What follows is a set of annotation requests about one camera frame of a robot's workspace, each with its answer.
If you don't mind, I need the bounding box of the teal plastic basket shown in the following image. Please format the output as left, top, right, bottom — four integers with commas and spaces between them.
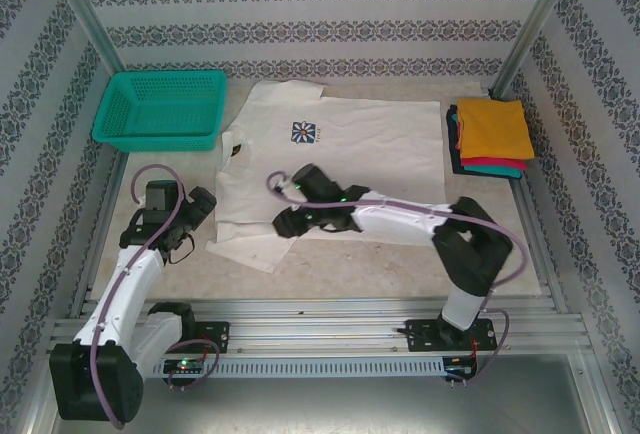
91, 70, 229, 154

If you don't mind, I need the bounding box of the white t-shirt with flower print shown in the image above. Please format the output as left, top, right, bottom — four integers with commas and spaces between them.
206, 80, 448, 275

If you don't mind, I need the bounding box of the stack of folded clothes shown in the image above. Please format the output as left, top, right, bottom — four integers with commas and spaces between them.
444, 105, 521, 183

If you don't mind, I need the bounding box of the left circuit board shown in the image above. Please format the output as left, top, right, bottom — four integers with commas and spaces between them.
164, 359, 206, 373

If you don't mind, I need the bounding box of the circuit board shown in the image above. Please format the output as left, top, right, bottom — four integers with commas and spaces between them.
446, 361, 479, 378
164, 359, 206, 373

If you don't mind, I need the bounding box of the teal folded t-shirt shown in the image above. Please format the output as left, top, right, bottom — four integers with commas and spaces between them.
453, 138, 524, 179

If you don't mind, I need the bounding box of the red folded t-shirt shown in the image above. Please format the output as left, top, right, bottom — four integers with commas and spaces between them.
459, 155, 529, 173

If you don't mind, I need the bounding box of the grey metal panel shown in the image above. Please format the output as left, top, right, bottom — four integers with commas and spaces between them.
49, 376, 614, 434

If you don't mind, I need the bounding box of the right circuit board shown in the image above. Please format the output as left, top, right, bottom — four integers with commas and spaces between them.
446, 361, 479, 378

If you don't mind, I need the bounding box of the aluminium side rail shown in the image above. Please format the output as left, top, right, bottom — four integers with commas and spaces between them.
68, 151, 129, 320
507, 166, 566, 315

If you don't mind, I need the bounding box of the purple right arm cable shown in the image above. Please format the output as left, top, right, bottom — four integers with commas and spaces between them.
267, 169, 531, 385

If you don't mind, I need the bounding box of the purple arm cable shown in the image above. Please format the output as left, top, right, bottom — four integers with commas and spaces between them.
267, 169, 531, 385
89, 163, 221, 430

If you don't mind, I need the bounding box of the aluminium mounting rail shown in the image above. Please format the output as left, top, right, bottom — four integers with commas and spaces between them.
54, 298, 586, 355

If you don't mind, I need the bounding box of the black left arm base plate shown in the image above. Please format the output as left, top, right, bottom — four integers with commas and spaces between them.
141, 321, 232, 355

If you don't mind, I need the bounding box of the slotted grey cable duct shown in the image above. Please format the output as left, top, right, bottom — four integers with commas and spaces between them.
139, 357, 446, 378

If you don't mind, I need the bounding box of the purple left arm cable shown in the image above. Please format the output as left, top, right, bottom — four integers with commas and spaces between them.
89, 163, 221, 430

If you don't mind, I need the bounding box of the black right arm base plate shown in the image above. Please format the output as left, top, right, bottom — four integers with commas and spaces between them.
404, 316, 496, 353

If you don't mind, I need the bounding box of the aluminium frame post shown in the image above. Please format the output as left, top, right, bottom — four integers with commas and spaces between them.
37, 0, 126, 95
487, 0, 596, 100

